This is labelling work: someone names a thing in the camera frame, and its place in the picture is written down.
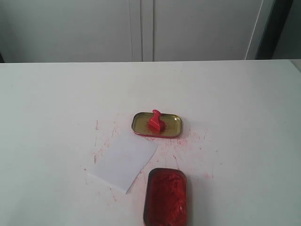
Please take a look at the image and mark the red plastic stamp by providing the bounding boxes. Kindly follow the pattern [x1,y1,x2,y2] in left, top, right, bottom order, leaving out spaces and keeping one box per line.
[149,110,166,133]

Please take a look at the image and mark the white cabinet doors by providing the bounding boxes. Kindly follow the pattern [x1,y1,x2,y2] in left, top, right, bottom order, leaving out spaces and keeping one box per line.
[0,0,274,63]

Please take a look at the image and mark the gold tin lid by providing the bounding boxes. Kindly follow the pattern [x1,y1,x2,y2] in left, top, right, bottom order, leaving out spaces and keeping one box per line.
[131,112,183,138]

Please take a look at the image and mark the red ink tin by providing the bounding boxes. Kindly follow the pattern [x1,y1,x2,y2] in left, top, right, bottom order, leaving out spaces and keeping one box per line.
[143,168,188,226]

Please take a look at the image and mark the white paper pad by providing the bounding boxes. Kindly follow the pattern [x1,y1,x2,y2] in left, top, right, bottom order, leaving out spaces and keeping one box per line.
[89,131,158,194]

